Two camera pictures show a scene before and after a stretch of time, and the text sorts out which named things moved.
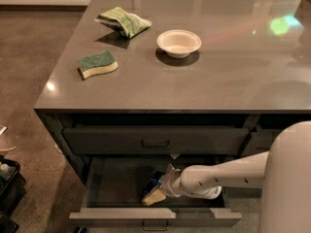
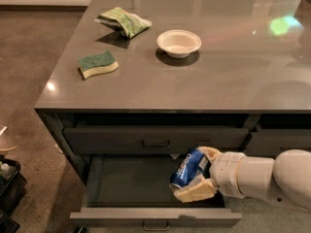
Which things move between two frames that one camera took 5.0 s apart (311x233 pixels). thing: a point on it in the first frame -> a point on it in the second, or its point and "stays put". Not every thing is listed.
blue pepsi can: [155, 183] -> [192, 164]
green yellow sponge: [97, 63] stays put
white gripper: [169, 182] -> [226, 174]
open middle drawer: [112, 197] stays put
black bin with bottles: [13, 191] stays put
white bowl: [178, 43] stays put
